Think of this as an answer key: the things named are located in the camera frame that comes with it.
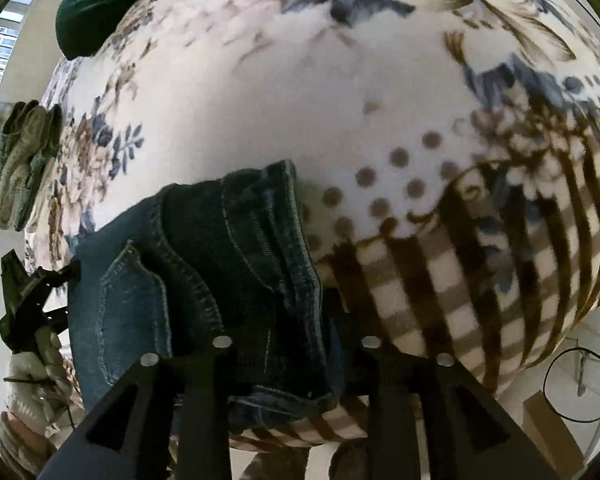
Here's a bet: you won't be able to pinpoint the grey folded pants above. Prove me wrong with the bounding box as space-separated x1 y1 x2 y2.
14 104 65 233

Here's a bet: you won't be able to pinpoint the dark blue jeans pants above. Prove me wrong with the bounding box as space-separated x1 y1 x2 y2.
66 159 347 437

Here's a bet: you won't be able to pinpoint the person's left forearm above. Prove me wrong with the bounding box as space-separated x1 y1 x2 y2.
0 405 63 480

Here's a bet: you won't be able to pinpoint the barred window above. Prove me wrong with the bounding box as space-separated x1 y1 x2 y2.
0 0 33 107

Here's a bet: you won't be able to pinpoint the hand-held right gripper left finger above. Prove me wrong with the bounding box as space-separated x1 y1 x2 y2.
37 334 237 480

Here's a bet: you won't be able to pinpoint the olive folded pants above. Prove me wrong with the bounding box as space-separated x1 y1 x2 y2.
0 101 43 228

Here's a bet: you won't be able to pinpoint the person's left hand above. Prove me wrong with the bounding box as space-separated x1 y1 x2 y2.
4 330 84 437

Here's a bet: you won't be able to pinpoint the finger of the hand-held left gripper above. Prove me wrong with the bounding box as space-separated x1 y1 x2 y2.
26 261 82 295
36 306 74 330

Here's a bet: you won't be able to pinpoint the black cable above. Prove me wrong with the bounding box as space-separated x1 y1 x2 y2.
541 344 600 422

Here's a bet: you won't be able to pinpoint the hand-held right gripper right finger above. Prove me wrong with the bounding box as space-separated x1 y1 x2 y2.
329 302 562 480

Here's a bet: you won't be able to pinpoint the floral checkered bed blanket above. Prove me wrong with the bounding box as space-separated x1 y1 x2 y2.
22 0 600 454

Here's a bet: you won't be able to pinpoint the teal plush blanket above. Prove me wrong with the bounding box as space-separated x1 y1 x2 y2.
55 0 183 61

